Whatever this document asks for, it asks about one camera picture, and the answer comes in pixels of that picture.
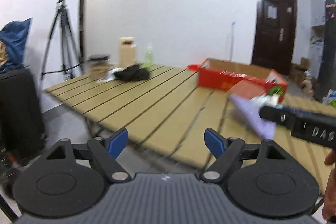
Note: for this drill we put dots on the green plastic bottle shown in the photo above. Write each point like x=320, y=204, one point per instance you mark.
x=149, y=57

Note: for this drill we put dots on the glass jar black lid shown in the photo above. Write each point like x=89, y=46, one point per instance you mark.
x=99, y=66

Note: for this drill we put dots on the blue bag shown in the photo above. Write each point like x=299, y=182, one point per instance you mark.
x=14, y=37

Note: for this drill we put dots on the black suitcase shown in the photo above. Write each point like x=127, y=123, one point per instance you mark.
x=22, y=127

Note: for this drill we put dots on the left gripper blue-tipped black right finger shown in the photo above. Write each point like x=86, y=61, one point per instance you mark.
x=261, y=179

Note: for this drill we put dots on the person's right hand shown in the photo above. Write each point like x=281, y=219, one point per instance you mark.
x=329, y=209

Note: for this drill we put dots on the folding wooden slat table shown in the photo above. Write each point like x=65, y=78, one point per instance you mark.
x=166, y=114

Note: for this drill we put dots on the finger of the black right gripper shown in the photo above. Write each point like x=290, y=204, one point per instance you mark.
x=278, y=114

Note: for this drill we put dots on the dark grey refrigerator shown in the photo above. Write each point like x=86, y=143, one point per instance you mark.
x=326, y=78

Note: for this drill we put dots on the black camera tripod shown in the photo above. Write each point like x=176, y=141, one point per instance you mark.
x=70, y=57

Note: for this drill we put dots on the tan cardboard carton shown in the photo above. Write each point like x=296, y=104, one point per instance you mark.
x=127, y=52

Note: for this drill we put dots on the red cardboard box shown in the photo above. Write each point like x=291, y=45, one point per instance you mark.
x=223, y=75

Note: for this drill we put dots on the dark brown door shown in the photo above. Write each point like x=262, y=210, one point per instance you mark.
x=275, y=34

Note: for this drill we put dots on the white paper under cloth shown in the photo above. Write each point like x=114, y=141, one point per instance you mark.
x=110, y=75

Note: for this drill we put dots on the lilac paper trash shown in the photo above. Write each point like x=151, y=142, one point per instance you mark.
x=246, y=112

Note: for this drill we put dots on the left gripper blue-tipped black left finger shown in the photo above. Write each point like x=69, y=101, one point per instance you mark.
x=71, y=178

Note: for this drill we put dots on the black cloth bundle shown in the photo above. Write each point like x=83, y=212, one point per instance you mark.
x=132, y=73

